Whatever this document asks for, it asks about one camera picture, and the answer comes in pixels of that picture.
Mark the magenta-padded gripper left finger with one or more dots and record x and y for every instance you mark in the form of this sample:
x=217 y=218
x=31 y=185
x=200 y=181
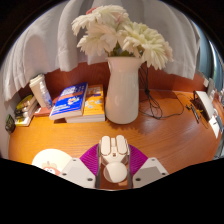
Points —
x=76 y=171

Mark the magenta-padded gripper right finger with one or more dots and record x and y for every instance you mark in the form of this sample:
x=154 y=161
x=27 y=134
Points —
x=150 y=170

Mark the white computer mouse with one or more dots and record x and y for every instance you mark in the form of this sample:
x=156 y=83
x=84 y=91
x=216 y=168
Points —
x=115 y=171

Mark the pink cartoon mouse pad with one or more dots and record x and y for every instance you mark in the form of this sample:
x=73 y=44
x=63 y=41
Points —
x=50 y=156

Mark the red-brown book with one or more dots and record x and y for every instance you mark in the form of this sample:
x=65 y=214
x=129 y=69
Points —
x=41 y=112

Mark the orange book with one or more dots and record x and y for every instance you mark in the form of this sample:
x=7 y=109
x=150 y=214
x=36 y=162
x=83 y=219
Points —
x=94 y=101

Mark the pale yellow book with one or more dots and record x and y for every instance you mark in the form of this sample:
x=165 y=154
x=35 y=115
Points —
x=23 y=120

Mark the clear spray bottle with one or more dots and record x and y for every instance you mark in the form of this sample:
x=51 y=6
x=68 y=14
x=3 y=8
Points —
x=46 y=98

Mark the white ceramic jug vase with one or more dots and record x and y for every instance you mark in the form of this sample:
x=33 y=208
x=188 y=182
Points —
x=121 y=93

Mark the yellow and black book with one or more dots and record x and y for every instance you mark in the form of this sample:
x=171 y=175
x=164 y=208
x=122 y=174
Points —
x=26 y=101

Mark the white laptop device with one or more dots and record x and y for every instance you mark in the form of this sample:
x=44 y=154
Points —
x=205 y=103

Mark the white lidded tumbler cup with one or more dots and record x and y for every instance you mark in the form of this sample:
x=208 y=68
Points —
x=36 y=90

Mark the dark glass window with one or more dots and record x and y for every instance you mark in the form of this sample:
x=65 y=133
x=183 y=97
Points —
x=210 y=63

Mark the white curtain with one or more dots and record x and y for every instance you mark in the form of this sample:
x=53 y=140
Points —
x=43 y=43

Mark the white flower bunch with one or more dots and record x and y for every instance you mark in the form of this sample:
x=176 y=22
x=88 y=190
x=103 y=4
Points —
x=133 y=36

